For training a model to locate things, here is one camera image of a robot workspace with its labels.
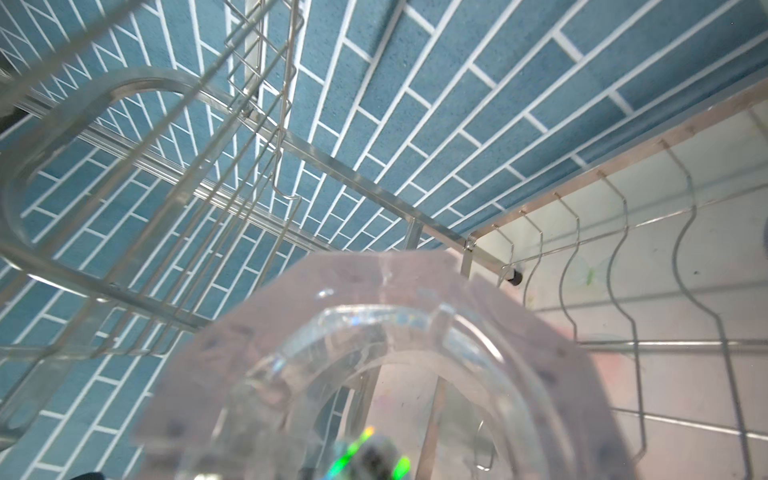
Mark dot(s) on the silver metal dish rack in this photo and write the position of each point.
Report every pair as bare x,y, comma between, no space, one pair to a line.
602,162

